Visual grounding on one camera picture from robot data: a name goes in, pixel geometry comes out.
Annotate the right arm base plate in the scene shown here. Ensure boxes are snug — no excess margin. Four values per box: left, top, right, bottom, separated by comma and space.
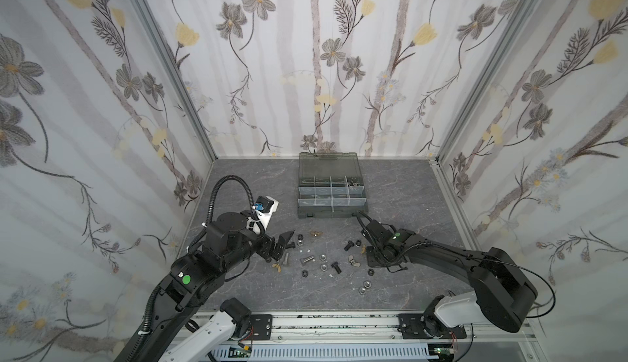
397, 313, 468, 340

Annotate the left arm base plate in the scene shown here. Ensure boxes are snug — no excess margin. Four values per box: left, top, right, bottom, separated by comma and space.
242, 314, 273, 342

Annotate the silver nut pair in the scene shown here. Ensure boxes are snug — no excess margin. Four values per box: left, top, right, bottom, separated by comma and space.
358, 280, 372, 295

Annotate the silver bolt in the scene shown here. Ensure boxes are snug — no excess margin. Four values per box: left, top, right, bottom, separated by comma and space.
300, 255, 315, 265

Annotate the aluminium front rail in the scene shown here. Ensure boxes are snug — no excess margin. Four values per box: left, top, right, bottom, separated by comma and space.
141, 310, 536, 346

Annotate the black bolt center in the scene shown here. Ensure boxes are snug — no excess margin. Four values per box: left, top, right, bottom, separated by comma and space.
331, 262, 342, 274

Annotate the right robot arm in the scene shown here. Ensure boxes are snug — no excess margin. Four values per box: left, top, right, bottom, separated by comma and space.
356, 212, 541, 338

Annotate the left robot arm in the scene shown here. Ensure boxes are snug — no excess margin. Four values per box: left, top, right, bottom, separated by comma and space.
116, 175, 293, 361

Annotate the white cable duct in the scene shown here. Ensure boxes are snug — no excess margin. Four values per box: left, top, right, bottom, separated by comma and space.
212, 343, 439, 361

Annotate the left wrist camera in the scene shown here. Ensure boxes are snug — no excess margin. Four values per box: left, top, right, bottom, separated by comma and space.
253, 195, 279, 230

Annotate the black bolt right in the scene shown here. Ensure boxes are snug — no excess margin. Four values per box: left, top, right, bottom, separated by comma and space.
344, 240, 355, 251

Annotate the green compartment organizer box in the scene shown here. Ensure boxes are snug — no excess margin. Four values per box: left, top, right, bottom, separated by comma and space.
298, 152, 368, 218

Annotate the black bolt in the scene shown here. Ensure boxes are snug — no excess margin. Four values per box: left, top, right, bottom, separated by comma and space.
331, 262, 342, 274
344, 240, 355, 251

